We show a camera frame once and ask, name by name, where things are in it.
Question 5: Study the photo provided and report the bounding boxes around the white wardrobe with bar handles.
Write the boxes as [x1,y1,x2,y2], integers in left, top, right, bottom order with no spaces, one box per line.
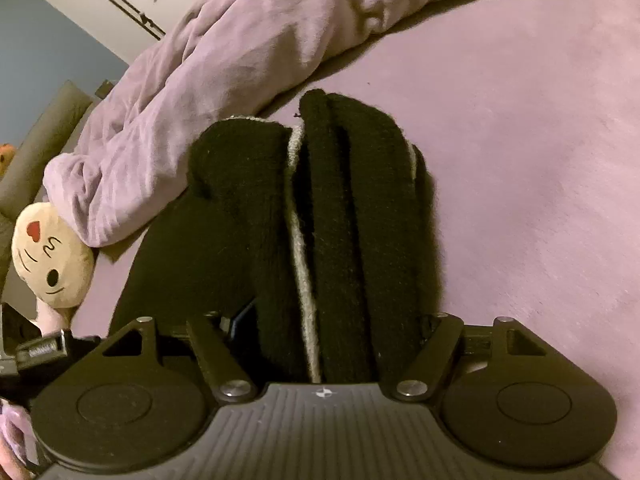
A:
[14,0,263,70]

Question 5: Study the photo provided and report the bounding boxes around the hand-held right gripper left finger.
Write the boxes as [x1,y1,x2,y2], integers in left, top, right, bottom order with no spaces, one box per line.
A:
[102,300,258,404]

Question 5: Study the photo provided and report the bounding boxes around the black knit garment white trim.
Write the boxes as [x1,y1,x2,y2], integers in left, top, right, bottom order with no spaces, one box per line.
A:
[107,89,449,385]

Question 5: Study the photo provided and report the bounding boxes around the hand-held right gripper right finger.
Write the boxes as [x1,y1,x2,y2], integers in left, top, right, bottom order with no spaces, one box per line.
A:
[392,312,556,404]

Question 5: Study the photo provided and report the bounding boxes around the purple crumpled duvet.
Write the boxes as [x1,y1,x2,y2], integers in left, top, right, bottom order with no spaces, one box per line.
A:
[42,0,533,249]

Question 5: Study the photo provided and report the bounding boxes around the long cat plush yellow face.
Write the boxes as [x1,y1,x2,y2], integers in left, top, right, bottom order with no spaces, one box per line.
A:
[11,202,97,335]

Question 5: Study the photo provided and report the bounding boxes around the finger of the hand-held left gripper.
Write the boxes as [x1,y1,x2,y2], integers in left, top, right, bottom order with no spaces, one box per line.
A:
[14,329,103,365]

